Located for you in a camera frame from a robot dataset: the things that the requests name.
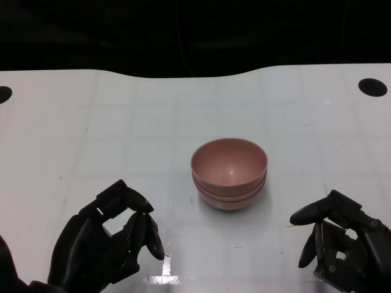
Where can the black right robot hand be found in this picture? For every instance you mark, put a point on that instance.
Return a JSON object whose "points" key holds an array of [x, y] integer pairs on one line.
{"points": [[372, 253]]}

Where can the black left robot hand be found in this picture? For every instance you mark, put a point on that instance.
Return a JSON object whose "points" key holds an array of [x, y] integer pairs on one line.
{"points": [[82, 250]]}

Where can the pink plastic bowl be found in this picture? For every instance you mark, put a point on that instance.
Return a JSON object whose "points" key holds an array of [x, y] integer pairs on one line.
{"points": [[227, 206], [229, 164], [227, 193]]}

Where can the black backdrop cloth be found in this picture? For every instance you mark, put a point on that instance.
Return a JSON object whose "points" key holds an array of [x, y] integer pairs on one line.
{"points": [[91, 30]]}

